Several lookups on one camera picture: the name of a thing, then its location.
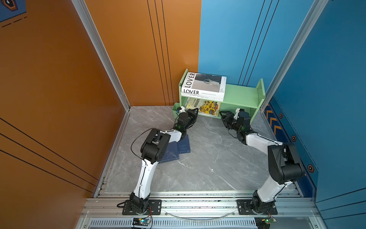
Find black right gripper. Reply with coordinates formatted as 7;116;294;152
219;111;242;134

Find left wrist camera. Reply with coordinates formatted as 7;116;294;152
176;106;186;115

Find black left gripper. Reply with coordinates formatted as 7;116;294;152
183;108;198;133

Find right green circuit board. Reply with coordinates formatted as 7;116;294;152
254;217;277;229

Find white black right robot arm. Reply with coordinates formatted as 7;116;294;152
219;109;305;214

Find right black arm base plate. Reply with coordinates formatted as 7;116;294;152
236;199;278;215

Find green wooden two-tier shelf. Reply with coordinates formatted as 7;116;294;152
178;69;266;124

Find white book with brown pattern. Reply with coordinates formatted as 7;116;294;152
181;94;224;102

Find small green box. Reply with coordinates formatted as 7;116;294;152
172;103;181;119

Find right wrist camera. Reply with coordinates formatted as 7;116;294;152
234;108;245;120

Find white LOVER book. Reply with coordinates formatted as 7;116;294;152
181;72;227;98

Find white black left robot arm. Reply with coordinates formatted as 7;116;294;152
129;106;199;214

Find left green circuit board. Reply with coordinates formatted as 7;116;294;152
132;218;152;229

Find green circuit board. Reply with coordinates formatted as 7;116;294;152
132;218;152;229
254;217;277;229

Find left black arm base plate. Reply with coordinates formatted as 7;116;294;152
122;199;162;216

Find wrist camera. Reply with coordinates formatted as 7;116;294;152
234;108;245;120
176;106;186;115

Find yellow illustrated Chinese book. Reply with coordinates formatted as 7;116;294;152
185;98;221;117

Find aluminium mounting rail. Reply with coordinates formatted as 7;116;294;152
81;189;320;218

